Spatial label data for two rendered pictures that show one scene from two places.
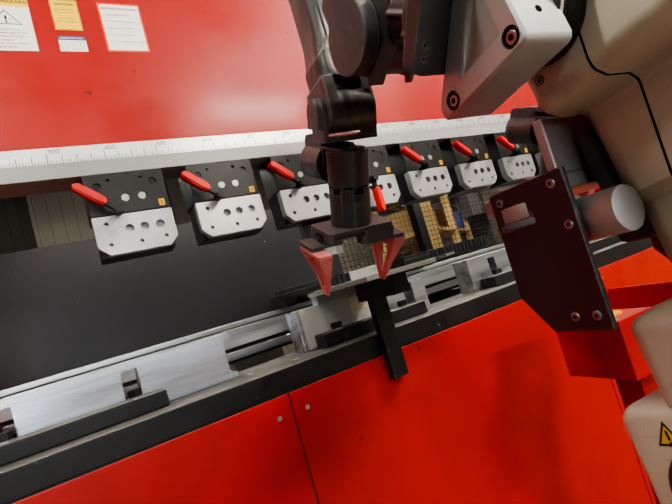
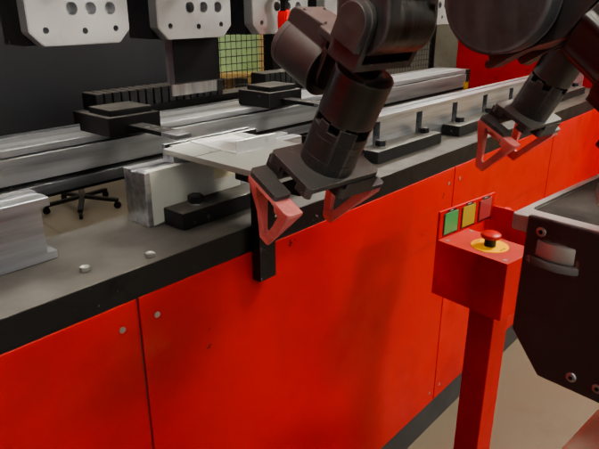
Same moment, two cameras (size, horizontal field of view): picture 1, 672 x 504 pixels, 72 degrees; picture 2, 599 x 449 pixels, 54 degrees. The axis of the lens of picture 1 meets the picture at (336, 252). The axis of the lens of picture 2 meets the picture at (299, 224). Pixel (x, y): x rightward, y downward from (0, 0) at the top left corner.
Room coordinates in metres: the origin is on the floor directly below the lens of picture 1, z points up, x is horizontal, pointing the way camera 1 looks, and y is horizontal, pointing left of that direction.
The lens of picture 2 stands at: (0.10, 0.18, 1.23)
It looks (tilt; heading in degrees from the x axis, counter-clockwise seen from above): 21 degrees down; 342
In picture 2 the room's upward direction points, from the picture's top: straight up
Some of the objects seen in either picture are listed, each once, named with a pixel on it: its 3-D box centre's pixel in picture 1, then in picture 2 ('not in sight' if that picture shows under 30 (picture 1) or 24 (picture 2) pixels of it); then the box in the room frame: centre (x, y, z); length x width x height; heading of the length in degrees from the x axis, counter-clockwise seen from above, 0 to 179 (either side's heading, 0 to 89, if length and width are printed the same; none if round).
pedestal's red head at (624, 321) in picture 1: (618, 323); (496, 252); (1.03, -0.55, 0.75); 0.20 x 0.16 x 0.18; 113
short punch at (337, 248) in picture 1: (322, 238); (193, 65); (1.15, 0.02, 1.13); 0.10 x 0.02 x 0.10; 121
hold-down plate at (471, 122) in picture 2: (594, 245); (474, 122); (1.61, -0.87, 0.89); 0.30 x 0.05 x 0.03; 121
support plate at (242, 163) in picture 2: (367, 279); (257, 154); (1.02, -0.05, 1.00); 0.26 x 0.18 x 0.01; 31
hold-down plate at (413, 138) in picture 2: (521, 271); (402, 145); (1.41, -0.53, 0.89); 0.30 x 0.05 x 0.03; 121
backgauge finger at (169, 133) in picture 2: (305, 292); (141, 122); (1.29, 0.11, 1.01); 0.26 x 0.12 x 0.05; 31
